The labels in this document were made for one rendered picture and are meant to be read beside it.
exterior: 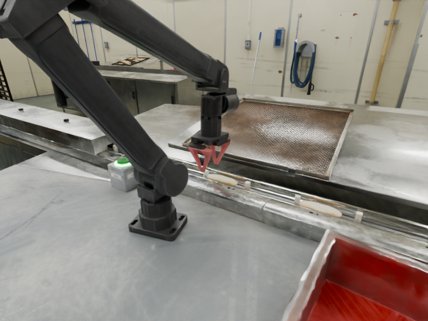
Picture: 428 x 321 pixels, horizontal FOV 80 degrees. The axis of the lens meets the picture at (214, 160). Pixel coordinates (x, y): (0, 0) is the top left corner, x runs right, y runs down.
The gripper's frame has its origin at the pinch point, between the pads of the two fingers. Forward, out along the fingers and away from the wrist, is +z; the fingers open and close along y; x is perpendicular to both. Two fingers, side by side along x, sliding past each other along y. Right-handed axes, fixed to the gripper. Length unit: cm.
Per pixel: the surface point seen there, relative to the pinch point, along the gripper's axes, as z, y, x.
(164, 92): 13, -207, -203
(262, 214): 6.2, 6.4, 19.5
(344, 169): -0.7, -19.1, 33.7
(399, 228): 4.9, -4.2, 47.4
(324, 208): 4.2, -1.8, 31.9
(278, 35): -67, -356, -107
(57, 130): 0, 7, -67
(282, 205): 4.3, 2.5, 22.9
